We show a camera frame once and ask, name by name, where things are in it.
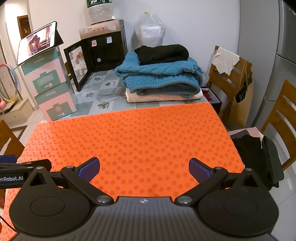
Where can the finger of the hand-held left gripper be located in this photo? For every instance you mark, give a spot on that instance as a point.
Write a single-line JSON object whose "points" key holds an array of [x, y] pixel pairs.
{"points": [[8, 159]]}

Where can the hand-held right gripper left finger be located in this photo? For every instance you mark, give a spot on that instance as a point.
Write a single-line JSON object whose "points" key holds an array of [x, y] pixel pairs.
{"points": [[89, 168]]}

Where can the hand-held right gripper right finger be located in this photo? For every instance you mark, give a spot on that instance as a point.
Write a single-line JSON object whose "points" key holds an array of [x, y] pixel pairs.
{"points": [[198, 170]]}

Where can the black sweater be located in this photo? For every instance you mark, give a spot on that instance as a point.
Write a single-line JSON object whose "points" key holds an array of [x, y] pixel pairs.
{"points": [[161, 54]]}

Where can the dark clothes pile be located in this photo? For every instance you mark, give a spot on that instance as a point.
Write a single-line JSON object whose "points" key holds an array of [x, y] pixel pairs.
{"points": [[254, 157]]}

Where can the beige low cabinet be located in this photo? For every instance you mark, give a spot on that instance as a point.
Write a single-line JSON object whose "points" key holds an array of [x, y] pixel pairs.
{"points": [[16, 113]]}

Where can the pink kettlebell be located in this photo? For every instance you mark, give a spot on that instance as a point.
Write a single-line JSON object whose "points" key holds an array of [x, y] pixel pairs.
{"points": [[1, 104]]}

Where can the orange floral mat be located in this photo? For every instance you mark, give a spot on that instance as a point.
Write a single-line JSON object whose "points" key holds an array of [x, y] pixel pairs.
{"points": [[138, 139]]}

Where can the pink cloth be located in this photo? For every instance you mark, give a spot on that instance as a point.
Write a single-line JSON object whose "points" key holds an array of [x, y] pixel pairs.
{"points": [[245, 132]]}

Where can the dark box with red lining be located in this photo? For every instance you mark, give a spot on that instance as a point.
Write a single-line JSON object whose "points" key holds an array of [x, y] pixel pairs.
{"points": [[211, 97]]}

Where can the eyeglasses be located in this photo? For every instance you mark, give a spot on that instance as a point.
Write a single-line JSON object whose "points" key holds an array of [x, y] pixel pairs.
{"points": [[108, 95]]}

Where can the brown paper bag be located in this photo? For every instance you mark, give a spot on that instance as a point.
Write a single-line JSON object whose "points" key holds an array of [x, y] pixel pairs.
{"points": [[242, 106]]}

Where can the pale pink sweater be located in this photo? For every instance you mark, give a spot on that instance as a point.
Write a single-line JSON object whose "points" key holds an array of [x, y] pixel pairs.
{"points": [[161, 97]]}

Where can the colourful hula hoop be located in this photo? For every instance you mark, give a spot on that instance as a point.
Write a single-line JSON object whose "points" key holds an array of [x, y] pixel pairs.
{"points": [[14, 76]]}

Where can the grey folded garment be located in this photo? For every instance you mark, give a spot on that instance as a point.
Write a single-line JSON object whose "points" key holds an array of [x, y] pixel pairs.
{"points": [[166, 90]]}

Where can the teal knit sweater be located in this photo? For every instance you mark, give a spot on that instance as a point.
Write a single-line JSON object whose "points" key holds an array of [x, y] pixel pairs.
{"points": [[159, 74]]}

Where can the white cloth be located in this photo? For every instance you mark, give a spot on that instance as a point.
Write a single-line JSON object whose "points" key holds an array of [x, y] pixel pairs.
{"points": [[225, 60]]}

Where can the tablet with black cover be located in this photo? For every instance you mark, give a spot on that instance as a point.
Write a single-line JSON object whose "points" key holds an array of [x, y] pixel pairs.
{"points": [[37, 42]]}

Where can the black pink water dispenser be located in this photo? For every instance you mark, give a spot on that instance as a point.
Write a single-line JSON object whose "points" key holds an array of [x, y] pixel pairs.
{"points": [[104, 46]]}

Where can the brown wooden door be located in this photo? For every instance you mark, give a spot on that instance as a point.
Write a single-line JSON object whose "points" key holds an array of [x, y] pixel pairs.
{"points": [[22, 26]]}

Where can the silver refrigerator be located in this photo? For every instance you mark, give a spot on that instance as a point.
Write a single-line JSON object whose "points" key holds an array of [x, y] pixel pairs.
{"points": [[286, 58]]}

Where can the white plastic bag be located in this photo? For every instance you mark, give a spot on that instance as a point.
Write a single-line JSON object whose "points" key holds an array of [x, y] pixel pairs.
{"points": [[149, 30]]}

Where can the clear water jug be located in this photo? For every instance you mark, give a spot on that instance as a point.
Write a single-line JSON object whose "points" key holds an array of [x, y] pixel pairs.
{"points": [[99, 10]]}

